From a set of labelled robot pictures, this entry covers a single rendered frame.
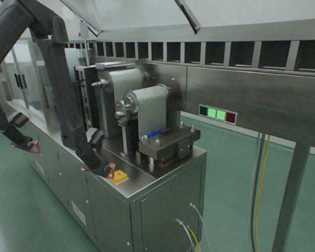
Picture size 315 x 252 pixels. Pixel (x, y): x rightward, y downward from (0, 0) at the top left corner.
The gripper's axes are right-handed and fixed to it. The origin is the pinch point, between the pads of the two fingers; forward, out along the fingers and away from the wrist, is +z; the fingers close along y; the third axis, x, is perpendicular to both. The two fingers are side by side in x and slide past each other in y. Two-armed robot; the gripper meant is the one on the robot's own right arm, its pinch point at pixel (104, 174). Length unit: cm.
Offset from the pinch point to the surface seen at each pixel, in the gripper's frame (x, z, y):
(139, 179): -10.6, 22.9, -4.2
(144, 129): -41.0, 19.9, 7.3
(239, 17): -318, 87, 6
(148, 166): -22.1, 29.4, -1.9
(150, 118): -48, 17, 6
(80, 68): -55, -13, 50
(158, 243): 8, 65, -13
